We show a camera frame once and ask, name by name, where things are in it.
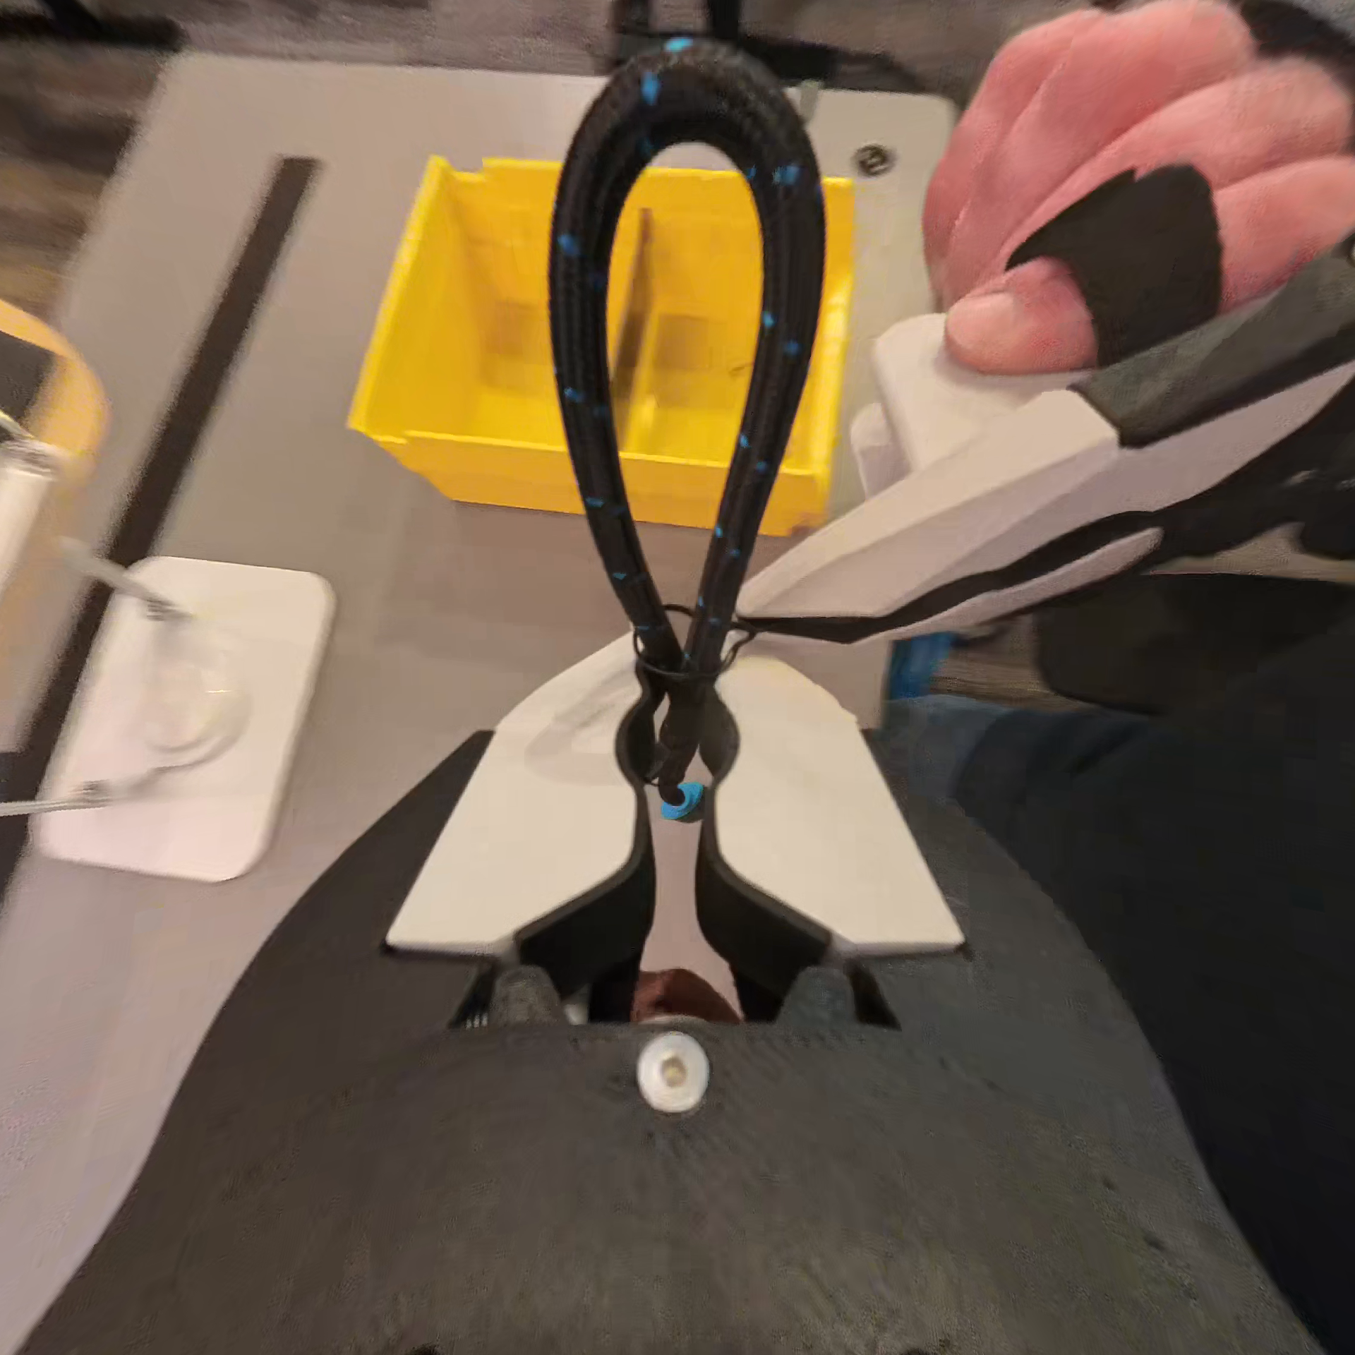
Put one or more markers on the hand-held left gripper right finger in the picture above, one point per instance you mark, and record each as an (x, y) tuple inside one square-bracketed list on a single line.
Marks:
[(837, 846)]

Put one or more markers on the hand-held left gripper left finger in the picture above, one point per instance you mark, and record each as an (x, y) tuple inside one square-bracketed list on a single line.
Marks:
[(530, 846)]

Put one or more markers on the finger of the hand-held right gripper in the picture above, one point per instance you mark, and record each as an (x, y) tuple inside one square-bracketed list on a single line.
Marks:
[(1017, 605), (1017, 498)]

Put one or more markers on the yellow plastic bin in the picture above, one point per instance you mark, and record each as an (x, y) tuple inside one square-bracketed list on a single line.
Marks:
[(466, 339)]

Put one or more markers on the person's right hand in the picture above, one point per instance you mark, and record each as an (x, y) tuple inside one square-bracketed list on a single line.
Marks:
[(1059, 128)]

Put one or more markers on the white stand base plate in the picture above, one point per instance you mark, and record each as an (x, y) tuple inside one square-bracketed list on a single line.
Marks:
[(192, 743)]

